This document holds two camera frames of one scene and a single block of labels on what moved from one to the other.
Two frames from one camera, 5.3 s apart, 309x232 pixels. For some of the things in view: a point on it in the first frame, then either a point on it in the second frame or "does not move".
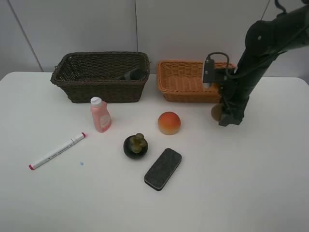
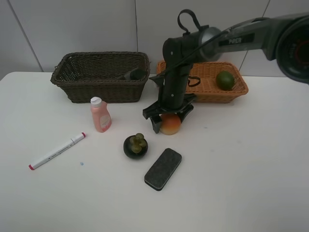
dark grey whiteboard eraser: [162, 169] does not move
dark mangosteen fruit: [135, 146] does not move
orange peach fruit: [169, 123] does not move
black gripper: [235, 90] -> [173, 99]
